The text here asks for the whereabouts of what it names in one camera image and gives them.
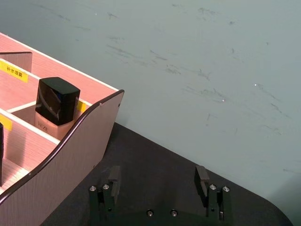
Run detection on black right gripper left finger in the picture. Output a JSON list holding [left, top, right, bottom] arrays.
[[88, 165, 121, 223]]

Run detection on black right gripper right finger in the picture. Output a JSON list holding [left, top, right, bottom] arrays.
[[194, 165, 232, 222]]

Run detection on black table cloth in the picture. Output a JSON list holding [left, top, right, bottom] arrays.
[[41, 121, 295, 226]]

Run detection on pink wooden organizer box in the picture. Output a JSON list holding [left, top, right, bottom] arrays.
[[0, 32, 125, 226]]

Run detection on beige bottle with black cap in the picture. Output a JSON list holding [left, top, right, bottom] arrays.
[[34, 77, 81, 137]]

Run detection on tall black item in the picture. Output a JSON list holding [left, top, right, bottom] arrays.
[[0, 123, 5, 188]]

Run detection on yellow label with black print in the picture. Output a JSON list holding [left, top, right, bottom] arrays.
[[0, 58, 29, 83]]

